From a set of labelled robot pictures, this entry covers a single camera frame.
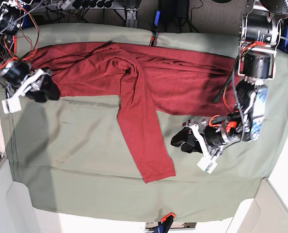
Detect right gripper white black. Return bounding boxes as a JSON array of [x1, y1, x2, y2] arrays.
[[0, 61, 61, 103]]

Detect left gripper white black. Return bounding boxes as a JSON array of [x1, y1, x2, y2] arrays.
[[171, 115, 244, 158]]

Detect red T-shirt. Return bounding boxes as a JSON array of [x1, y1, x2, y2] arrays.
[[31, 42, 234, 183]]

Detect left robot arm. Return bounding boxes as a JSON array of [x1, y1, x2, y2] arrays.
[[171, 0, 288, 160]]

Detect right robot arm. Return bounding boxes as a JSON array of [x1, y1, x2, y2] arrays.
[[0, 0, 60, 103]]

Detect green table cloth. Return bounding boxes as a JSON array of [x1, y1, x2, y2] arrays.
[[0, 23, 288, 222]]

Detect orange clamp bottom centre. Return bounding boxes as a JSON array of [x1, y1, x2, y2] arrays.
[[153, 212, 176, 233]]

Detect white power strip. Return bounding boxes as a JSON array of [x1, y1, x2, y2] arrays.
[[45, 0, 73, 10]]

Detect blue clamp top centre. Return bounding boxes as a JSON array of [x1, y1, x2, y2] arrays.
[[149, 10, 160, 47]]

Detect blue clamp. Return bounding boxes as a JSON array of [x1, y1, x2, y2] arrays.
[[279, 25, 288, 53], [149, 10, 160, 47]]

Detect black power adapters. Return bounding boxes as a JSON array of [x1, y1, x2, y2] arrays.
[[159, 0, 190, 22]]

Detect blue clamp top right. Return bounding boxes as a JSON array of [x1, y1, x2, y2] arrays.
[[279, 25, 288, 53]]

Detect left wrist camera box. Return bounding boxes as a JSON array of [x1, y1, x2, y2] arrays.
[[197, 157, 218, 174]]

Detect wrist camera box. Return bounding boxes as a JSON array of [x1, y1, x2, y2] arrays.
[[1, 98, 21, 114], [197, 157, 218, 174]]

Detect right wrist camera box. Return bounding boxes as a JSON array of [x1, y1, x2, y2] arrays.
[[1, 98, 21, 114]]

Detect aluminium table leg bracket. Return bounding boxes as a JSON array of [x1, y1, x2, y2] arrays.
[[126, 8, 137, 28]]

